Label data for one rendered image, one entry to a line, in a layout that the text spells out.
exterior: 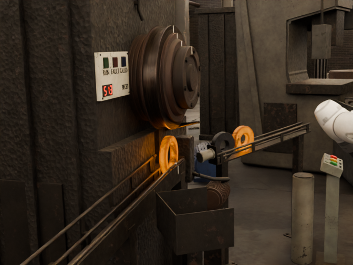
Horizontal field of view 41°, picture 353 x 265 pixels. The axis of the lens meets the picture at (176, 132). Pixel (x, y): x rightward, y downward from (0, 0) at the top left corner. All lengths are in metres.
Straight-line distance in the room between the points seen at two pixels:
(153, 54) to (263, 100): 2.96
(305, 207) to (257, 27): 2.48
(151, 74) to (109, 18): 0.28
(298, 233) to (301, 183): 0.30
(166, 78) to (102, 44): 0.32
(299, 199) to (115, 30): 1.44
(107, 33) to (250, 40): 3.08
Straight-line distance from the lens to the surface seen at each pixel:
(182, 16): 11.08
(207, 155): 2.54
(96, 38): 1.81
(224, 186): 2.56
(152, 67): 1.96
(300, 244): 2.86
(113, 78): 1.88
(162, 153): 2.14
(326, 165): 2.68
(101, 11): 1.86
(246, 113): 4.93
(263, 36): 4.81
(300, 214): 2.79
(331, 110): 1.78
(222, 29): 6.30
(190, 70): 2.09
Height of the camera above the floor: 1.25
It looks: 10 degrees down
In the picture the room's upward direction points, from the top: 2 degrees counter-clockwise
